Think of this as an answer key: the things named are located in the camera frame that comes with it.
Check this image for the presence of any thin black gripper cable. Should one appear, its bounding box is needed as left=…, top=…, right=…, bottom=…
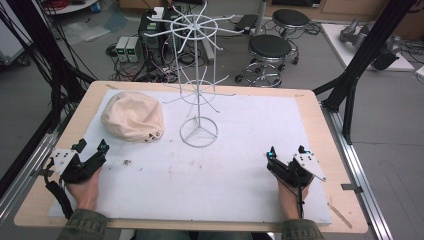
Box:
left=295, top=179, right=306, bottom=220

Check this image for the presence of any grey metal pole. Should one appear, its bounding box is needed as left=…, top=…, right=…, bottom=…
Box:
left=254, top=0, right=270, bottom=37

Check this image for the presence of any black round stool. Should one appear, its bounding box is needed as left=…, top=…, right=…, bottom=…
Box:
left=234, top=34, right=298, bottom=89
left=271, top=8, right=312, bottom=38

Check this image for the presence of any person's left hand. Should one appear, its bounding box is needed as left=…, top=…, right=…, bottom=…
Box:
left=65, top=166, right=103, bottom=212

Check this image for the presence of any clear plastic sheet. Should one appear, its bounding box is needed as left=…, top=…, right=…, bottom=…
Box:
left=62, top=19, right=112, bottom=44

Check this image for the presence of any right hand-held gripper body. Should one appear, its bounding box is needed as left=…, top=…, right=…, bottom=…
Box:
left=266, top=151, right=327, bottom=189

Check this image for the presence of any grey power supply unit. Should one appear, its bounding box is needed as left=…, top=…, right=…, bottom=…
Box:
left=126, top=36, right=142, bottom=63
left=115, top=36, right=130, bottom=63

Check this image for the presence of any white wire hat rack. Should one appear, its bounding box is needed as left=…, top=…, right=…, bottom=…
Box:
left=143, top=1, right=245, bottom=149

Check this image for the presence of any aluminium rail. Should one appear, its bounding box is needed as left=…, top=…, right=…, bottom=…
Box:
left=320, top=104, right=395, bottom=240
left=0, top=128, right=69, bottom=223

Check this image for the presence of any black metal frame post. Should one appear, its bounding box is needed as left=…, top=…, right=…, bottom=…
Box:
left=0, top=0, right=98, bottom=198
left=312, top=0, right=418, bottom=146

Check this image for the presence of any white cabinet on wheels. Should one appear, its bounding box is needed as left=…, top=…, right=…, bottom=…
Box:
left=0, top=18, right=31, bottom=67

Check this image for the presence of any wooden table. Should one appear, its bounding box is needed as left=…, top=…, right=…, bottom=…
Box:
left=13, top=80, right=370, bottom=235

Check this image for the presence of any white foam mat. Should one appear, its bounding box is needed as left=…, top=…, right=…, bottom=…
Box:
left=48, top=88, right=333, bottom=225

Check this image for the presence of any white round table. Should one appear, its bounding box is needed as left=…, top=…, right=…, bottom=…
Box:
left=42, top=0, right=102, bottom=16

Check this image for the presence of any black computer tower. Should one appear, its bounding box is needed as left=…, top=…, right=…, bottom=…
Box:
left=137, top=6, right=184, bottom=67

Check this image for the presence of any white platform board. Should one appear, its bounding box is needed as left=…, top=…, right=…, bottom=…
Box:
left=320, top=22, right=416, bottom=73

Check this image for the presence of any white power strip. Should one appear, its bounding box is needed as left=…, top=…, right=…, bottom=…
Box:
left=201, top=35, right=217, bottom=65

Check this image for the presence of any thin wooden stick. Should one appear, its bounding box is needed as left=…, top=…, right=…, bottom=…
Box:
left=327, top=202, right=354, bottom=230

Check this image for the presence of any tangle of floor cables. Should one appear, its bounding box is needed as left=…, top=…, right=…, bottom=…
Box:
left=105, top=41, right=183, bottom=84

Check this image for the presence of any beige cloth hat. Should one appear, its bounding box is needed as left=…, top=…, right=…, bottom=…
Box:
left=100, top=90, right=166, bottom=144

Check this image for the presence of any person's right hand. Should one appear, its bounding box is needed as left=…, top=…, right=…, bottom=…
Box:
left=276, top=178, right=312, bottom=222

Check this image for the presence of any grey tape strip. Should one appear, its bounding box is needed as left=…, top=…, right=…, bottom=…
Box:
left=340, top=182, right=364, bottom=195

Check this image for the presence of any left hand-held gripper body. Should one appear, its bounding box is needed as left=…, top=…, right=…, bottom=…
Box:
left=49, top=148, right=108, bottom=185

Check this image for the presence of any black sleeved gripper cable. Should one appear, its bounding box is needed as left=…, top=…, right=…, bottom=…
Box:
left=44, top=159, right=75, bottom=221

